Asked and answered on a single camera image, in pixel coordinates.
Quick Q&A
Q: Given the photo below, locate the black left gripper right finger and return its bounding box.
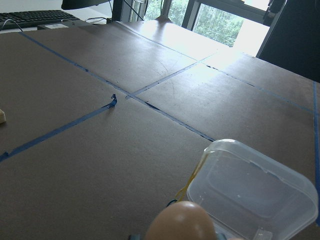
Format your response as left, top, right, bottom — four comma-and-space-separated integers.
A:
216, 232, 227, 240

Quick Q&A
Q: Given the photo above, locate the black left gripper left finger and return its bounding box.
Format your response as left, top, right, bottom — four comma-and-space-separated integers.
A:
127, 233, 145, 240

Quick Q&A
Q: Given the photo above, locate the brown egg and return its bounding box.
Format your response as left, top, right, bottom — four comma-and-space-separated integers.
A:
144, 201, 217, 240

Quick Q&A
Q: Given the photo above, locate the clear plastic egg box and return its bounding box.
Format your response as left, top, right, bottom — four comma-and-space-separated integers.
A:
186, 139, 318, 240

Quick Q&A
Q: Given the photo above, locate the yellow rubber band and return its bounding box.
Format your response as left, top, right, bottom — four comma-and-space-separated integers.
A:
166, 153, 208, 207

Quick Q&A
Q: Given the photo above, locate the black keyboard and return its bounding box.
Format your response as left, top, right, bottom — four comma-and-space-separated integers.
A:
0, 10, 79, 30

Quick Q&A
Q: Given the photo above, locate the black monitor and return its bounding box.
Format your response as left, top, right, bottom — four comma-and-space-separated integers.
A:
61, 0, 109, 10

